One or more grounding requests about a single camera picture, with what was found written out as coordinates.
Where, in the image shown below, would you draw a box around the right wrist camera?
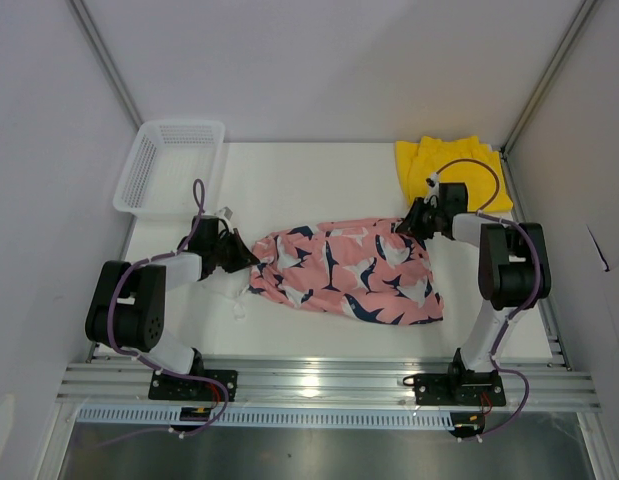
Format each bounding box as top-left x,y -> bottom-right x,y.
425,172 -> 439,199

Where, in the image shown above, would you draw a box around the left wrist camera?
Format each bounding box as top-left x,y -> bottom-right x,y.
216,207 -> 233,220

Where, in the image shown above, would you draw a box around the white tray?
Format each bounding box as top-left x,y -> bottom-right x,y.
113,119 -> 226,220

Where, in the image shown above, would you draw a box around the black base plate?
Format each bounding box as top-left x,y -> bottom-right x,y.
148,370 -> 238,402
402,371 -> 507,407

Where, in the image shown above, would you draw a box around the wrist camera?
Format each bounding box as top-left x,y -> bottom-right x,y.
216,207 -> 233,220
425,172 -> 439,199

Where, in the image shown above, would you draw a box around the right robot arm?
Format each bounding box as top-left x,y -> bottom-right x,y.
397,178 -> 551,407

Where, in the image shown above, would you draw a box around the corner frame post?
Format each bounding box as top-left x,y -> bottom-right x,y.
66,0 -> 144,130
499,0 -> 603,159

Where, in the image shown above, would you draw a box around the aluminium mounting rail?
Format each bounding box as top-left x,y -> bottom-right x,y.
56,355 -> 601,412

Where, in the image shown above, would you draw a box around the right corner frame post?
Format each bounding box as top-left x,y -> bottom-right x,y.
499,0 -> 603,159

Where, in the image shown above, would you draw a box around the yellow shorts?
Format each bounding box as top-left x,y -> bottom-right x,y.
394,136 -> 513,213

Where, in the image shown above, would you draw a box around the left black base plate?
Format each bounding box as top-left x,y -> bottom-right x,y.
148,370 -> 238,402

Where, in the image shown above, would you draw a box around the slotted cable duct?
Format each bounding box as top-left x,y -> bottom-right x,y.
77,405 -> 454,431

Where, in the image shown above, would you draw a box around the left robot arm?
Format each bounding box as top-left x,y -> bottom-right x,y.
85,208 -> 258,400

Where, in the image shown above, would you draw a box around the right side table rail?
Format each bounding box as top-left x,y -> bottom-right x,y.
498,151 -> 564,356

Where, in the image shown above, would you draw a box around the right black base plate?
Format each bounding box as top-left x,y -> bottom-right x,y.
402,371 -> 507,407

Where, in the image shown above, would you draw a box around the pink patterned shorts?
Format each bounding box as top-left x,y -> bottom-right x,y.
246,218 -> 444,326

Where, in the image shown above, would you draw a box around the left corner frame post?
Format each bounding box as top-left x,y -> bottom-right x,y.
66,0 -> 144,130

